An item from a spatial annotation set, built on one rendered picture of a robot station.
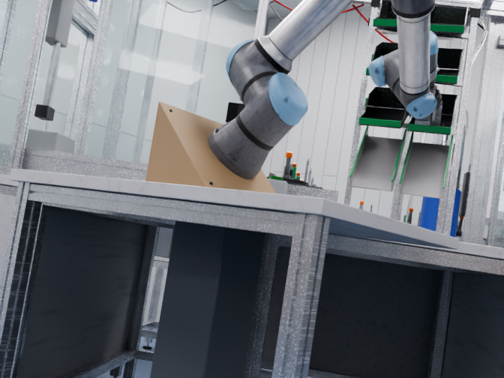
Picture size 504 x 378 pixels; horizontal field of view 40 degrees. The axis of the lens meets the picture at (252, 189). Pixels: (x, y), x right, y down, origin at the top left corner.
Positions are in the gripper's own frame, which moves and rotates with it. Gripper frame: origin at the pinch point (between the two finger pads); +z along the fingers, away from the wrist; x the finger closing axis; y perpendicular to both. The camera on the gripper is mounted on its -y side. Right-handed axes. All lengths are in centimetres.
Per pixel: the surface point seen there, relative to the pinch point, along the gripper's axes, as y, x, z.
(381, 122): 6.7, -12.0, -2.1
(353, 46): -275, -95, 270
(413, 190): 23.2, 0.2, 8.5
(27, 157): 43, -117, -15
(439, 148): 1.0, 5.3, 16.6
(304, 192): 35.4, -29.8, -2.7
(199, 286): 82, -40, -35
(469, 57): -25.0, 11.1, 1.0
